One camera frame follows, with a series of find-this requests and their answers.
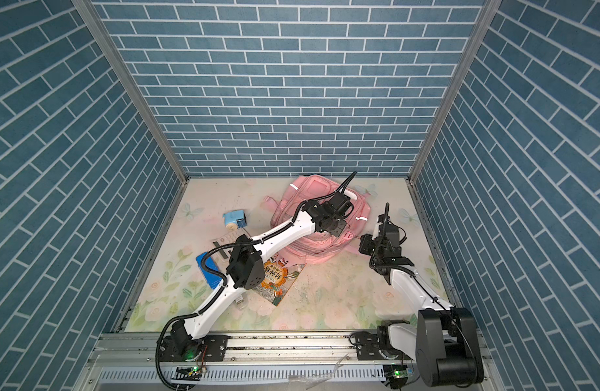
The white pink calculator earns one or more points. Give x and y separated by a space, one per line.
229 238

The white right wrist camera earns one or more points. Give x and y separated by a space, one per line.
383 227

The blue pencil case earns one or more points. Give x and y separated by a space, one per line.
212 280

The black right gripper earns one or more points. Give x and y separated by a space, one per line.
365 243

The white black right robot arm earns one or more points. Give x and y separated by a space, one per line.
444 343

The colourful illustrated children's book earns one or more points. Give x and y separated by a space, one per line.
280 276

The pink school backpack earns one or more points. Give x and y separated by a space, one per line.
302 201

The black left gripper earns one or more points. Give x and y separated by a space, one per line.
338 232

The blue pencil sharpener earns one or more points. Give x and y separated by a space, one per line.
235 219

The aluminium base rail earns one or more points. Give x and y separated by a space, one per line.
301 360

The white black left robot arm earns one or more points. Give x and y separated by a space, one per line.
183 335

